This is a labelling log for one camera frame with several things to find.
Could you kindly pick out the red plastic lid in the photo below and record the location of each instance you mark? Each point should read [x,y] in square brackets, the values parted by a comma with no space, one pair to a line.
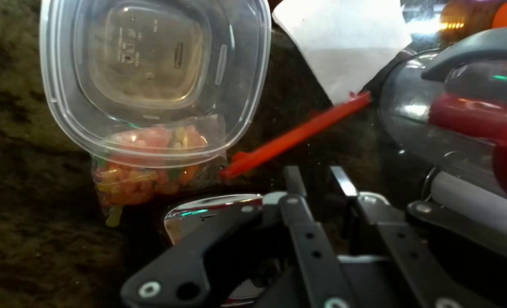
[294,137]

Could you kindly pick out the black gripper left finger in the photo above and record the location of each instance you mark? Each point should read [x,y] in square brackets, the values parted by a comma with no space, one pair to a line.
[316,257]

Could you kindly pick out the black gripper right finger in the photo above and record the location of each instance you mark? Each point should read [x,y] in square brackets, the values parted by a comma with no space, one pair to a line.
[405,257]

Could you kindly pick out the clear plastic bowl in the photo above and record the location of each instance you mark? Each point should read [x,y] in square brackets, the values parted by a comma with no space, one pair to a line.
[152,62]

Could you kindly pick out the white paper napkin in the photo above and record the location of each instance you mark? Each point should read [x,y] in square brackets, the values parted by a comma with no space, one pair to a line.
[345,40]

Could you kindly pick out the bag of colourful food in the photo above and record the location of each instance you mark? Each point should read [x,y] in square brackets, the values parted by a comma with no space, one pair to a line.
[135,185]

